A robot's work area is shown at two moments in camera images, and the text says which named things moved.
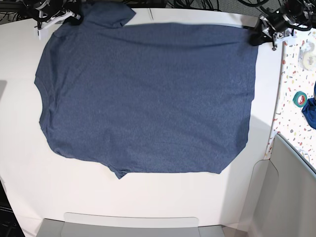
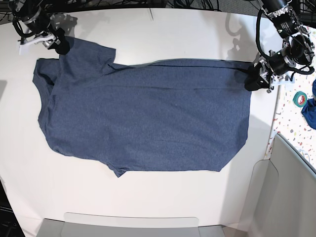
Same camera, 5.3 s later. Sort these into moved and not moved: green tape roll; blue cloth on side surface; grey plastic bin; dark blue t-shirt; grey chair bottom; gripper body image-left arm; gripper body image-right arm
Moved: dark blue t-shirt; gripper body image-left arm; gripper body image-right arm
Not moved: blue cloth on side surface; green tape roll; grey chair bottom; grey plastic bin
